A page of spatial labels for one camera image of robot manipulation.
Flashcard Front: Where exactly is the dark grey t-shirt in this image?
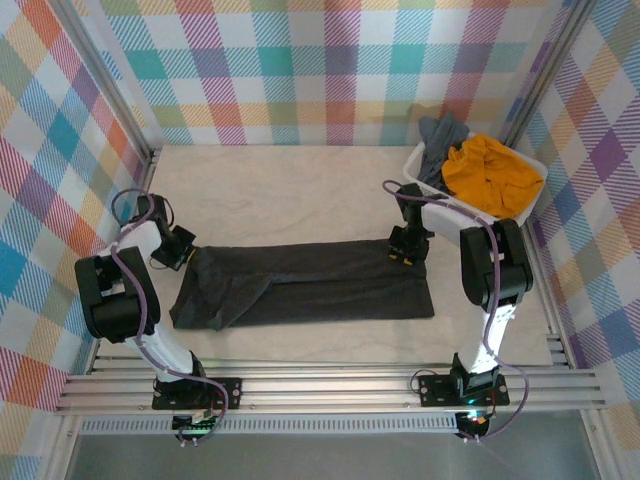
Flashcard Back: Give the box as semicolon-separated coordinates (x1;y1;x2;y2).
168;238;435;334

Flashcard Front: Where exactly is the white plastic basket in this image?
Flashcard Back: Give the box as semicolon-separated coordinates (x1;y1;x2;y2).
403;130;550;226

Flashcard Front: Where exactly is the blue-grey t-shirt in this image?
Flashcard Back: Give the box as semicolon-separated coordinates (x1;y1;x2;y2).
417;110;474;191

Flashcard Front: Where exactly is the orange t-shirt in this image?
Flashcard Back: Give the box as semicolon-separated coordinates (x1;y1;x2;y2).
441;133;545;220

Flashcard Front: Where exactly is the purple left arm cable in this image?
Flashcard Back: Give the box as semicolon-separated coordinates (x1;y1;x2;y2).
110;187;231;444

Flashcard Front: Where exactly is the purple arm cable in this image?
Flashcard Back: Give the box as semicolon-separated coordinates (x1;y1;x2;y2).
382;179;531;444
110;187;231;444

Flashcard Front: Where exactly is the aluminium side rail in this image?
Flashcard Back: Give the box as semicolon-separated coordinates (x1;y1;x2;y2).
87;147;162;374
519;214;574;371

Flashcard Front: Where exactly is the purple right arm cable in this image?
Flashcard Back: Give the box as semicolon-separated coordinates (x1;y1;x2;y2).
382;179;531;444

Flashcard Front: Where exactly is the aluminium frame post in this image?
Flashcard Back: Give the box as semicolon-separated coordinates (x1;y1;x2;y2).
498;0;600;151
47;0;164;166

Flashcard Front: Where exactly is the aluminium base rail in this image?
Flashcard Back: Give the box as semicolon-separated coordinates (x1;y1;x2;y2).
53;352;610;416

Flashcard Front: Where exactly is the grey slotted cable duct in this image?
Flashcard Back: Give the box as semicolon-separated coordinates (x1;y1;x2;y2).
78;417;464;436

